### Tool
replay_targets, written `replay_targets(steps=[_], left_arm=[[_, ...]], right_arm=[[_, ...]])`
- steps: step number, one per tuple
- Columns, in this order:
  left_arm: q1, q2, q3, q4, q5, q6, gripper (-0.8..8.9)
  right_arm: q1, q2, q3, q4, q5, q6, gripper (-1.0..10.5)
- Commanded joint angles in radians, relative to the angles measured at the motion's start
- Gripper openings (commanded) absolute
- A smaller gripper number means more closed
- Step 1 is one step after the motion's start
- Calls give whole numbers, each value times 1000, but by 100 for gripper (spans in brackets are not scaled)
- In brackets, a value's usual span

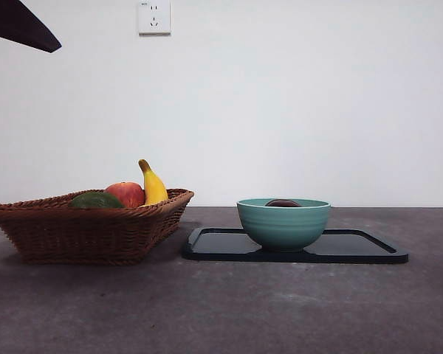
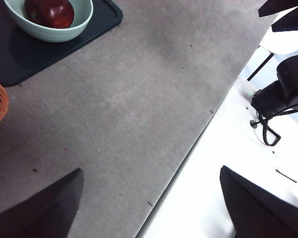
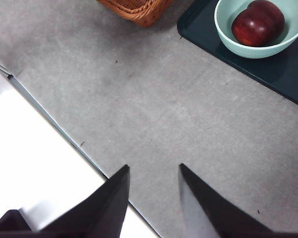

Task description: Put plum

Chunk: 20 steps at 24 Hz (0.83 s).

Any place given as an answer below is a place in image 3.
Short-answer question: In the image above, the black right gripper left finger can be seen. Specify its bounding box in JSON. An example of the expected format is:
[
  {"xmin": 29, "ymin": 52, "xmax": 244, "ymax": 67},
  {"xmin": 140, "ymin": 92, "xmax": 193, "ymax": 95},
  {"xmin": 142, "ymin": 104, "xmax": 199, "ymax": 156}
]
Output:
[{"xmin": 37, "ymin": 164, "xmax": 131, "ymax": 238}]

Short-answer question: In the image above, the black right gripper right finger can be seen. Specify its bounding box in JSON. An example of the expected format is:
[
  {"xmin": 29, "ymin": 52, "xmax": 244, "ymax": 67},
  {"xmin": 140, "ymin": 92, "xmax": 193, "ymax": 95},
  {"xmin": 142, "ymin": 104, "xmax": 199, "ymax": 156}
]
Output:
[{"xmin": 178, "ymin": 163, "xmax": 298, "ymax": 238}]

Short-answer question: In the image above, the teal ceramic bowl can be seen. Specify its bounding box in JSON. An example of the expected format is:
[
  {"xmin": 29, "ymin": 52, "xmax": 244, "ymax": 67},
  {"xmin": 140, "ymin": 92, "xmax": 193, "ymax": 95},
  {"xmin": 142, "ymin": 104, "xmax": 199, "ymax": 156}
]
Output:
[{"xmin": 214, "ymin": 0, "xmax": 298, "ymax": 60}]

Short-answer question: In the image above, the dark green rectangular tray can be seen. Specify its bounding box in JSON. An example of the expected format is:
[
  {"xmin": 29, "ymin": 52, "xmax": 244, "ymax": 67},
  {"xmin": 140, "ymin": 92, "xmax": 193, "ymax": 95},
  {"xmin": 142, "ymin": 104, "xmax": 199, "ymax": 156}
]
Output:
[{"xmin": 176, "ymin": 0, "xmax": 298, "ymax": 110}]

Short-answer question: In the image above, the brown wicker basket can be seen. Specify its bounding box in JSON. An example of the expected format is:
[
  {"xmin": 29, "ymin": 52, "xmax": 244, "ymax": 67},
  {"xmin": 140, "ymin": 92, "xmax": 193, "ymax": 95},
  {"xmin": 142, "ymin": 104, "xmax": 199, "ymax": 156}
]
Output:
[{"xmin": 96, "ymin": 0, "xmax": 176, "ymax": 28}]

